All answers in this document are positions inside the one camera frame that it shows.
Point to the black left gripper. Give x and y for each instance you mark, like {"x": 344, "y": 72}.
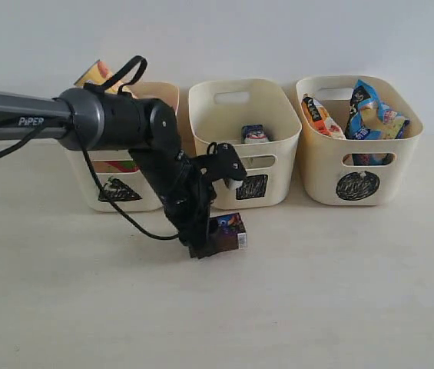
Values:
{"x": 186, "y": 197}

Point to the purple drink carton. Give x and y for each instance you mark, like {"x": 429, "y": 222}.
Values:
{"x": 232, "y": 232}

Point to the blue white milk carton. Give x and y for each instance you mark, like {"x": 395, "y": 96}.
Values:
{"x": 252, "y": 134}

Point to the orange noodle bag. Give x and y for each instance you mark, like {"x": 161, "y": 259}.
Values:
{"x": 319, "y": 118}

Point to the yellow chips can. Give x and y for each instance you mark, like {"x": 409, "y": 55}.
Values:
{"x": 98, "y": 74}

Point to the blue noodle bag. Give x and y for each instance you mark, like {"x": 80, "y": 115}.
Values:
{"x": 371, "y": 118}

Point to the pink chips can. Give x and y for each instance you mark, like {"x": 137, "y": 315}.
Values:
{"x": 104, "y": 167}

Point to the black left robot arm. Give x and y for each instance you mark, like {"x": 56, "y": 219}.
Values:
{"x": 87, "y": 119}

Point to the cream bin triangle mark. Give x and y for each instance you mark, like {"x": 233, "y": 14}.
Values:
{"x": 130, "y": 191}

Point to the cream bin square mark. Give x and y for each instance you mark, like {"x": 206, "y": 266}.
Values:
{"x": 217, "y": 112}

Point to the cream bin circle mark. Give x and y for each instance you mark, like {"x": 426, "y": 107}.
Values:
{"x": 348, "y": 172}

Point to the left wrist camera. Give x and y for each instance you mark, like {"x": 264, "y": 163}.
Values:
{"x": 221, "y": 162}

